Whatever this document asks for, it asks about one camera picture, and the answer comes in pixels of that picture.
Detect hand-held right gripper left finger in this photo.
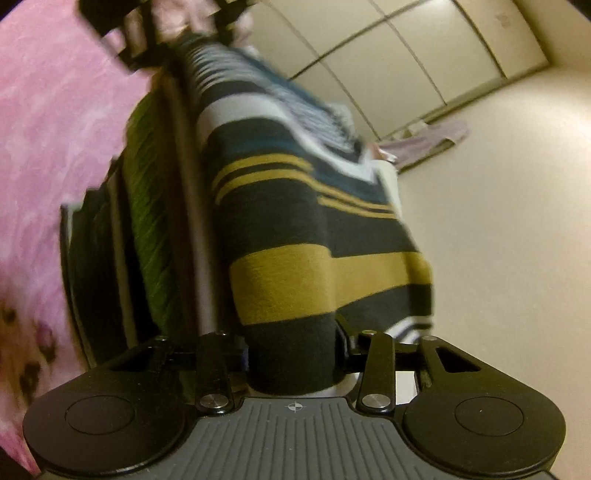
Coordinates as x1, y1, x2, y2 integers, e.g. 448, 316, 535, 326
108, 331, 250, 415

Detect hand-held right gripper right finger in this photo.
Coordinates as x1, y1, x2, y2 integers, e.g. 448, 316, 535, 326
336, 318, 483, 415

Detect striped dark knit garment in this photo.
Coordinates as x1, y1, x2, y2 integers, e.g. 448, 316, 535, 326
178, 32, 437, 398

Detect folded dark green cloth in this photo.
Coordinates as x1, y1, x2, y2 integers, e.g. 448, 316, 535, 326
59, 76, 208, 367

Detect pink floral blanket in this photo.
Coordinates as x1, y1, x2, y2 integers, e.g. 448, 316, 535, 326
0, 0, 160, 480

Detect pale pink crumpled quilt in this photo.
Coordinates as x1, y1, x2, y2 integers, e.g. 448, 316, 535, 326
376, 119, 471, 172

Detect white wardrobe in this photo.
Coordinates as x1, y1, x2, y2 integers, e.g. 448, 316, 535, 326
245, 0, 557, 141

